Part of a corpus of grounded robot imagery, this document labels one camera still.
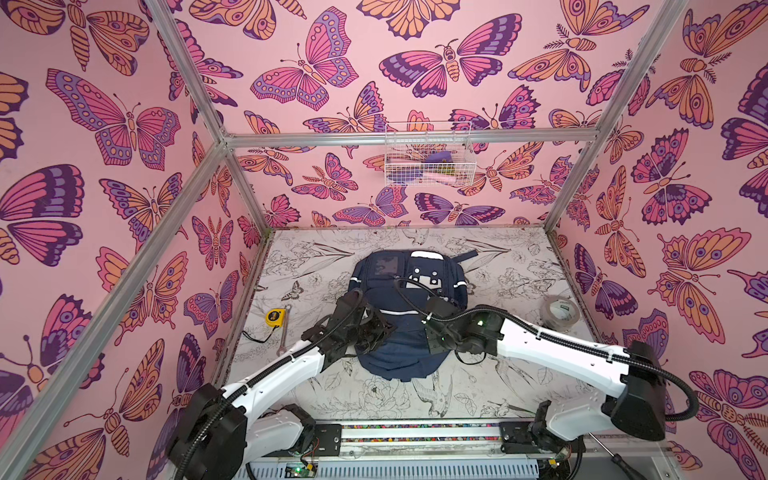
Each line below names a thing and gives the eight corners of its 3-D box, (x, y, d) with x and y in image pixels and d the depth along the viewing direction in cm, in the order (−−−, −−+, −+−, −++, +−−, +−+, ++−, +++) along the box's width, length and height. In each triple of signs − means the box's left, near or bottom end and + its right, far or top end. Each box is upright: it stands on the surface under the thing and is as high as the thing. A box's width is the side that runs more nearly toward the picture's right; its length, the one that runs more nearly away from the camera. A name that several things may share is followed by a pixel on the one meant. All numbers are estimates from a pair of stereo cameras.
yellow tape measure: (266, 326, 96) (263, 322, 94) (270, 312, 100) (267, 308, 98) (284, 326, 96) (282, 322, 94) (288, 312, 100) (285, 308, 98)
